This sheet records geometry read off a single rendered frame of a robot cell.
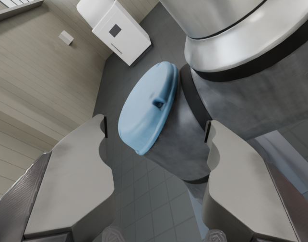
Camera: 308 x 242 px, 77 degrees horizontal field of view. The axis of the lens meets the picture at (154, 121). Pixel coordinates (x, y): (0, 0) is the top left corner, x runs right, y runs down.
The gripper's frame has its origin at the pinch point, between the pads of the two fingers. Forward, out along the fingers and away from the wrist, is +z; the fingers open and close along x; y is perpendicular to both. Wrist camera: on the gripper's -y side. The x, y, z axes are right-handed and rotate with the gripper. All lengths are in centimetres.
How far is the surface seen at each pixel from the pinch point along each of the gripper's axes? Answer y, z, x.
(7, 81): 108, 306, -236
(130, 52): 67, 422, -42
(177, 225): 126, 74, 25
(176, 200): 121, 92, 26
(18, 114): 126, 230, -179
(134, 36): 36, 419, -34
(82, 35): 73, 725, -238
